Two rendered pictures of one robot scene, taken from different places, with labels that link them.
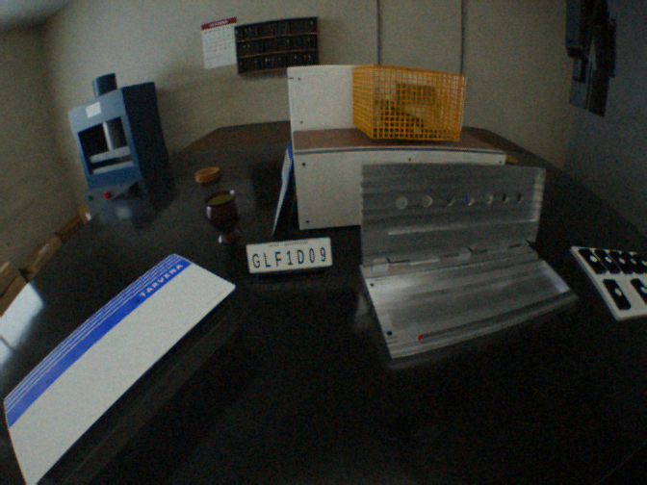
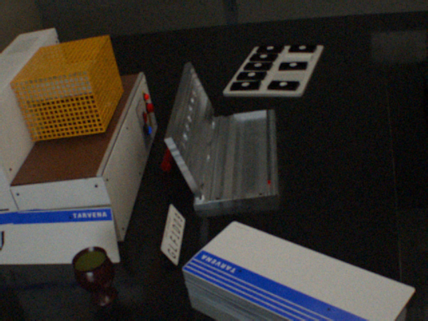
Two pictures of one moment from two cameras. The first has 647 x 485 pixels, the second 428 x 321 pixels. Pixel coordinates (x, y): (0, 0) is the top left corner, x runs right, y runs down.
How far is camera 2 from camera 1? 1.15 m
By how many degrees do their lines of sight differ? 61
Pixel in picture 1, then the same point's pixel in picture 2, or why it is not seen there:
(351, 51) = not seen: outside the picture
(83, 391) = (324, 276)
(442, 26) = not seen: outside the picture
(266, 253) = (169, 243)
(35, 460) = (391, 291)
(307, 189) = (114, 199)
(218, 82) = not seen: outside the picture
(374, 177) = (176, 140)
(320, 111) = (13, 146)
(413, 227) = (192, 156)
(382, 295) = (228, 195)
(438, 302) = (243, 173)
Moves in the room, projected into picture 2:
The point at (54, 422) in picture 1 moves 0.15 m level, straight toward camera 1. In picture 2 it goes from (356, 287) to (356, 231)
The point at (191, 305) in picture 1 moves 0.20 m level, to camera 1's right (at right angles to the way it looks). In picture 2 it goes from (247, 238) to (258, 180)
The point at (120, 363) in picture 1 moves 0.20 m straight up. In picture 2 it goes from (297, 261) to (285, 170)
